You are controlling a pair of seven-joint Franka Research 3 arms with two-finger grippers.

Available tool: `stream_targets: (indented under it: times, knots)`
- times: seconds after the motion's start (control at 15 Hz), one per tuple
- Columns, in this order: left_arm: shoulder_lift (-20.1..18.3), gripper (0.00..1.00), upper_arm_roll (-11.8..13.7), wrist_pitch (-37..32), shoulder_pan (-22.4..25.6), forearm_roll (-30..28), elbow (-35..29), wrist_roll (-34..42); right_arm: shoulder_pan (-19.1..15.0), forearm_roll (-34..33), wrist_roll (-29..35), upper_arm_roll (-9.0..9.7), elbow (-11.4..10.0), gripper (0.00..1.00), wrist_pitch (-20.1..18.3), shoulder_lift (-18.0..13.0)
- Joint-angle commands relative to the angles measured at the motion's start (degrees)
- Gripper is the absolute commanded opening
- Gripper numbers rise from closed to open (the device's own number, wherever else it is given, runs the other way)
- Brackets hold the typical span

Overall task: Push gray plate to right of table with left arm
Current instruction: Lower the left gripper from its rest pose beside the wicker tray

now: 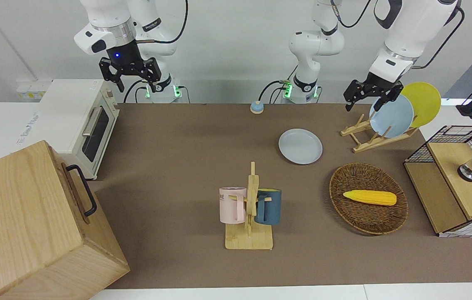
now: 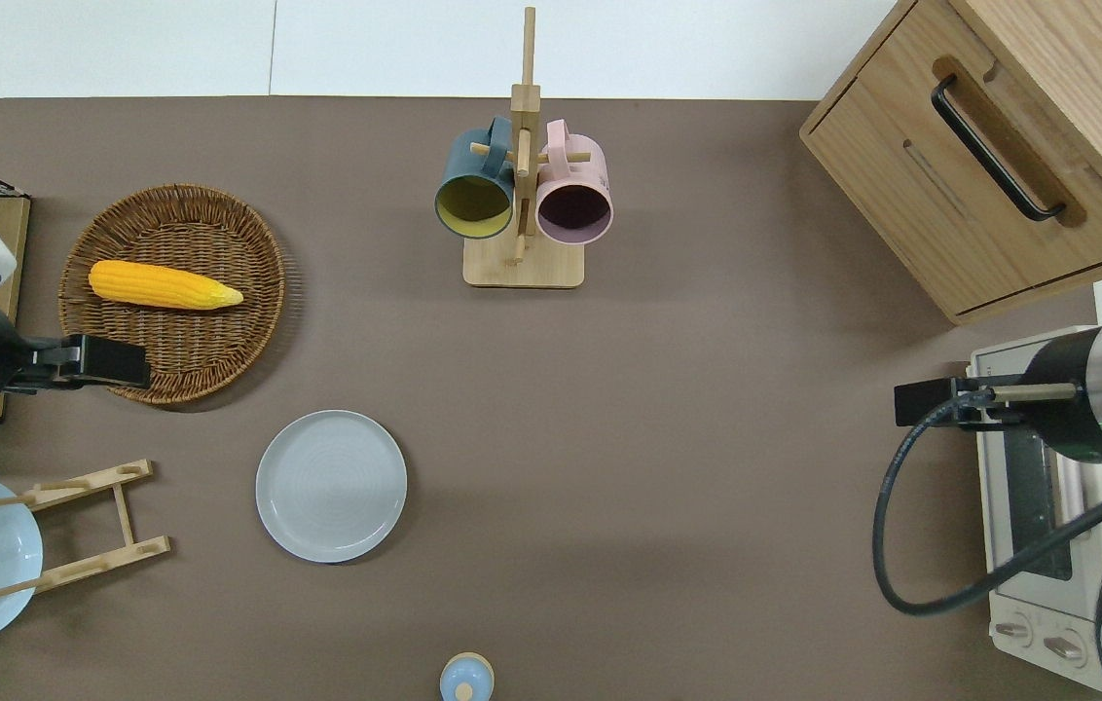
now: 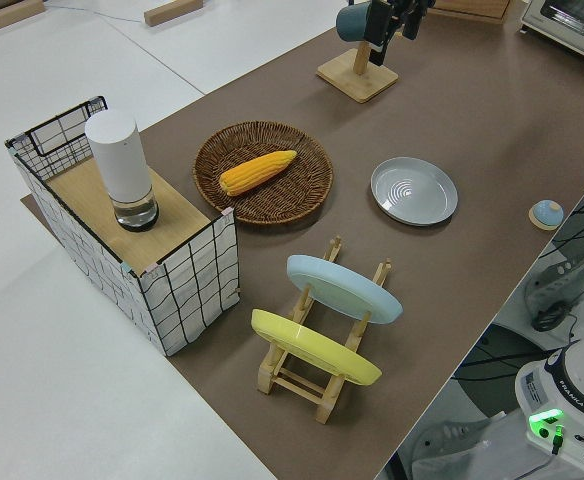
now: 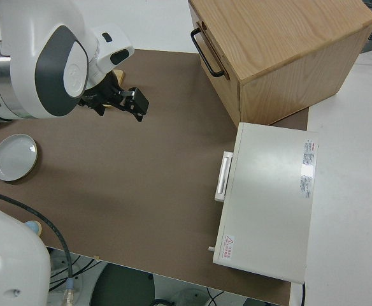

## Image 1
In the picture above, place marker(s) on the brown table mat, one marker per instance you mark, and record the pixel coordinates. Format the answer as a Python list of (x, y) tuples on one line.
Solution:
[(177, 200)]

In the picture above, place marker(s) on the wooden mug rack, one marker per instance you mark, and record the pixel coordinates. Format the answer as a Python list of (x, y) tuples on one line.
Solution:
[(248, 239)]

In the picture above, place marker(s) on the light blue plate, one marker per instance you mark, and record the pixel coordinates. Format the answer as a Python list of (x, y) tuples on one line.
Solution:
[(394, 118)]

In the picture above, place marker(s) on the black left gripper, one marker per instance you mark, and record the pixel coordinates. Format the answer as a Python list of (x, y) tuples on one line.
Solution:
[(375, 85)]

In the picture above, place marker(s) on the wooden box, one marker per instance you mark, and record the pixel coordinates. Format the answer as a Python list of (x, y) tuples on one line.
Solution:
[(23, 225)]

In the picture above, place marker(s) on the wooden plate rack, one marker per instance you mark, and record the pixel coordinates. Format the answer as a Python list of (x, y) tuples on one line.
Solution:
[(369, 146)]

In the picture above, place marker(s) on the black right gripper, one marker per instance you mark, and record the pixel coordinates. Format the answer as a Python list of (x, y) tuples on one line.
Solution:
[(124, 56)]

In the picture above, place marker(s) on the yellow corn cob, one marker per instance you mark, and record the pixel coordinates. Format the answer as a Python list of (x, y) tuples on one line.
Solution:
[(370, 197)]

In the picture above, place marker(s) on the white toaster oven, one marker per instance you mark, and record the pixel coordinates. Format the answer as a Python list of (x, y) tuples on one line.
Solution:
[(69, 116)]

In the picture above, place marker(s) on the yellow plate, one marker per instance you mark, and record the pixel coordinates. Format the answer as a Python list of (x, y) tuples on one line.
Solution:
[(425, 100)]

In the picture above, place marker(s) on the small blue knob button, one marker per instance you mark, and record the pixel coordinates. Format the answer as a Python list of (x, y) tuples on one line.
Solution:
[(257, 107)]

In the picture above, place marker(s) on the gray plate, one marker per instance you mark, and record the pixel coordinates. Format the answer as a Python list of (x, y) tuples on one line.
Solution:
[(300, 146)]

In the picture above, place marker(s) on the brown wicker basket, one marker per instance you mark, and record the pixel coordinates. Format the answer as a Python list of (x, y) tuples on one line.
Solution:
[(365, 218)]

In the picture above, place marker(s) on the dark blue mug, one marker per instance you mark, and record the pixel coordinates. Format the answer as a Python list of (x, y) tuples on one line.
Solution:
[(270, 207)]

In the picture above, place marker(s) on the pink mug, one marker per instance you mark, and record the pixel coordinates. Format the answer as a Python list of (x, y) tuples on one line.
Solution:
[(231, 206)]

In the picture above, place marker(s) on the white power strip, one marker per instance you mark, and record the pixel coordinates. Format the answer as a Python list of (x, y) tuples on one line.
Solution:
[(31, 89)]

